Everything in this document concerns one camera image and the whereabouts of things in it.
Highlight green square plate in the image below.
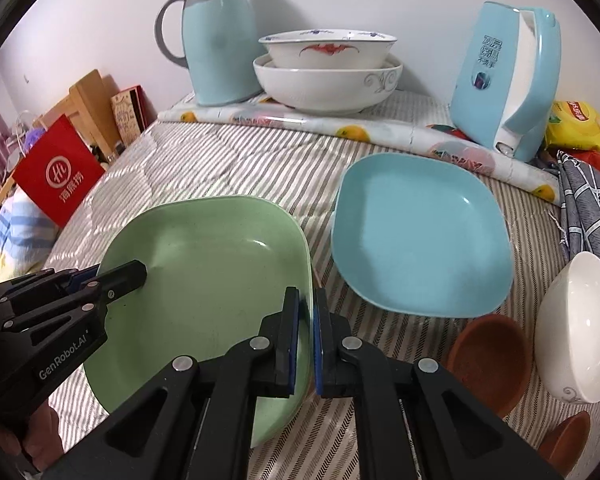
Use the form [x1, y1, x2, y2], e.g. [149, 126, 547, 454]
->
[82, 195, 315, 450]

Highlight blue patterned porcelain bowl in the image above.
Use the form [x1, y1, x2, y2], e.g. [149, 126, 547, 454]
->
[259, 28, 396, 70]

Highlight striped quilted cover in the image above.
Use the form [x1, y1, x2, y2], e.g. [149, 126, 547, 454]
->
[44, 92, 600, 479]

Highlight large white bowl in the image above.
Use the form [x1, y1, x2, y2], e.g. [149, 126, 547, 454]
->
[534, 252, 600, 404]

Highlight yellow chips bag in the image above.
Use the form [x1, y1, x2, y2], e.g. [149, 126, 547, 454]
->
[544, 101, 600, 152]

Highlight white scroll-pattern bowl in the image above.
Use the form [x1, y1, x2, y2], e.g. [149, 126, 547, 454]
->
[252, 54, 403, 115]

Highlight blue square plate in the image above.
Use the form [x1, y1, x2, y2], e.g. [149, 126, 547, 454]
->
[332, 153, 514, 318]

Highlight wooden chair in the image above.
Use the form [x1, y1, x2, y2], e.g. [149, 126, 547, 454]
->
[10, 70, 123, 189]

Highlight rolled fruit-print table mat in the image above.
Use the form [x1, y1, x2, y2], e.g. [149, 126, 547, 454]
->
[158, 94, 560, 205]

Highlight brown clay saucer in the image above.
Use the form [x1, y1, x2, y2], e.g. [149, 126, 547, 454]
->
[538, 411, 591, 478]
[444, 314, 532, 418]

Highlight patterned book box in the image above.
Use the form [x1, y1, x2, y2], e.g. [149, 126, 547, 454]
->
[110, 84, 155, 148]

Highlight person's left hand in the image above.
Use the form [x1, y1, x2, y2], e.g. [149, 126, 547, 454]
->
[0, 400, 64, 471]

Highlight light blue electric kettle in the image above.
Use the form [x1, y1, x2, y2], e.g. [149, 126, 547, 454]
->
[451, 1, 562, 162]

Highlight light blue thermos jug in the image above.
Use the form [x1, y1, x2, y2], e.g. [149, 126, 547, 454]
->
[154, 0, 263, 106]

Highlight colourful bedding pile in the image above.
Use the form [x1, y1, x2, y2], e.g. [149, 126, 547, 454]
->
[0, 188, 59, 283]

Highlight red paper bag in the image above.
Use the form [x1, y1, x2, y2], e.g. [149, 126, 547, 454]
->
[12, 115, 105, 228]

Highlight grey checked folded cloth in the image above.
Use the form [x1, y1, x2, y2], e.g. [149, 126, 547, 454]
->
[557, 151, 600, 261]

